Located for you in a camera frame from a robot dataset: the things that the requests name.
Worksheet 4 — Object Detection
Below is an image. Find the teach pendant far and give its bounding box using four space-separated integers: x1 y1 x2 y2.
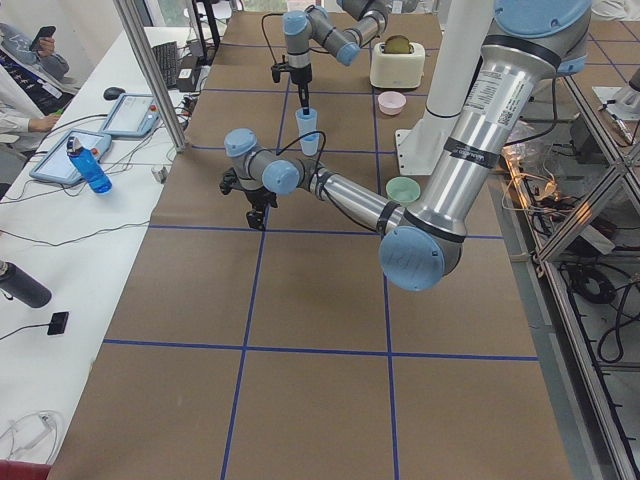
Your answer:
100 93 159 138

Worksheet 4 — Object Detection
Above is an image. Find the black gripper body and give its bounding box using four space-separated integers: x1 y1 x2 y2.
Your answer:
270 58 313 85
219 168 278 215

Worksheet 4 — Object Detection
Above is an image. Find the small black pad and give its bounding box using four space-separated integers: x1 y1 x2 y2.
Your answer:
47 311 69 336

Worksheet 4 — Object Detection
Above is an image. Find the green bowl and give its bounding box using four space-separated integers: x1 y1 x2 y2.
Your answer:
385 176 421 205

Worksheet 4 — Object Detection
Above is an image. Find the aluminium frame post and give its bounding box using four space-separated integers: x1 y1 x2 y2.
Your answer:
113 0 186 153

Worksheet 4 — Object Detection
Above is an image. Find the teach pendant near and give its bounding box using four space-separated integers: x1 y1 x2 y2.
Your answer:
29 129 112 186

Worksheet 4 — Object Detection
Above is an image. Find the pink bowl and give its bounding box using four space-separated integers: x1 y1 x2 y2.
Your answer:
377 91 407 116

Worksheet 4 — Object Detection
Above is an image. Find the cream toaster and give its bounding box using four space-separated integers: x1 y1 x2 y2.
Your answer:
369 42 426 90

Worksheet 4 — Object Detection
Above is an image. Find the black keyboard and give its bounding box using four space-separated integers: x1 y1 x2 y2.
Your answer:
151 41 178 89

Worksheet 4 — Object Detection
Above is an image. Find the blue water bottle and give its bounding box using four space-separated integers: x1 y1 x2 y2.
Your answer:
66 136 112 194

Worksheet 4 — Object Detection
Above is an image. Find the black computer mouse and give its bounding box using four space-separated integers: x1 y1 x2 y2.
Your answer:
103 87 126 101

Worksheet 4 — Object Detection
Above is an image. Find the light blue cup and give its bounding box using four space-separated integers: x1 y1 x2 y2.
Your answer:
299 132 321 157
295 107 317 136

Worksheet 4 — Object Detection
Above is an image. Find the seated person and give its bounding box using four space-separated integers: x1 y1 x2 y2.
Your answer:
1 23 78 155

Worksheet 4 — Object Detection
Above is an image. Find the teach pendant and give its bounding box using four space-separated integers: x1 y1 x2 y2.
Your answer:
29 129 112 186
100 93 159 138

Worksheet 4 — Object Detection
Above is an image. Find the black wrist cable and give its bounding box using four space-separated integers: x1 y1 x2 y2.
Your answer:
260 12 287 66
275 130 328 171

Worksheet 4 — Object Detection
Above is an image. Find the bread slice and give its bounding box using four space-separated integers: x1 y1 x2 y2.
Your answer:
383 35 413 55

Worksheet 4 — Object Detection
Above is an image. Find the dark thermos bottle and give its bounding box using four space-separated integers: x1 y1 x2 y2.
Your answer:
1 261 52 308

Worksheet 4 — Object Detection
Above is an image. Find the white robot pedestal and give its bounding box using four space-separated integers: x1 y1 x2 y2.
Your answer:
396 0 493 176

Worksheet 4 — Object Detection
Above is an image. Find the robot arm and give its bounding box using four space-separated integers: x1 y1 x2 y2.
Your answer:
220 1 591 291
271 0 392 114

